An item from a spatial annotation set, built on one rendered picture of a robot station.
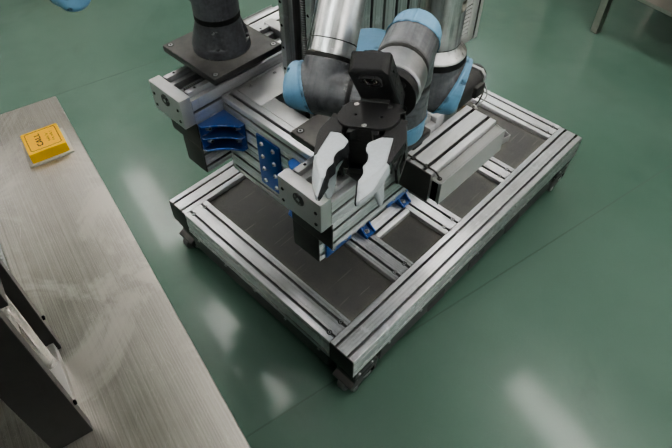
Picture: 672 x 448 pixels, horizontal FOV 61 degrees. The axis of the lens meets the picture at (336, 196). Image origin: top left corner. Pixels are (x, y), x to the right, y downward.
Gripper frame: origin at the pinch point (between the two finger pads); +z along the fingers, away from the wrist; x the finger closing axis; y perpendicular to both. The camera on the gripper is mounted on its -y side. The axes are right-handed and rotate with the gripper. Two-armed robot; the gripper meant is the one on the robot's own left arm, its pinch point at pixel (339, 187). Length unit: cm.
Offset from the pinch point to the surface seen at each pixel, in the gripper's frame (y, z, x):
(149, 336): 29.7, 7.0, 31.3
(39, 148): 22, -20, 70
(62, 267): 27, 0, 51
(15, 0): 88, -195, 273
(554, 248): 129, -107, -30
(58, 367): 26.3, 16.0, 39.0
